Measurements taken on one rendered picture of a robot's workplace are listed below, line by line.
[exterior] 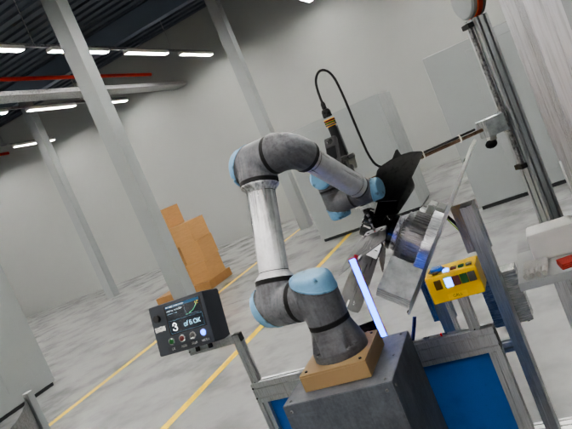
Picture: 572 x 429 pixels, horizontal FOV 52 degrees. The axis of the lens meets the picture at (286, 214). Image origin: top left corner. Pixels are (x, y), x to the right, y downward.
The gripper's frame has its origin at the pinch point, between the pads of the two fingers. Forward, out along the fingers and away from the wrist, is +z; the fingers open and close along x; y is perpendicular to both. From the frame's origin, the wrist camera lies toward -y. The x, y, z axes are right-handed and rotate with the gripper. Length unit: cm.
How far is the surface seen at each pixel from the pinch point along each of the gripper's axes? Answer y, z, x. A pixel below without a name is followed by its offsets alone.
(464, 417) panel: 92, -39, 17
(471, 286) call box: 48, -43, 36
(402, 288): 52, -13, 5
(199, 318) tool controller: 33, -47, -59
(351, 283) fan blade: 49, 0, -19
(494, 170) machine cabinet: 109, 543, -15
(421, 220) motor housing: 33.7, 2.4, 17.1
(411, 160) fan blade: 10.4, 0.1, 22.6
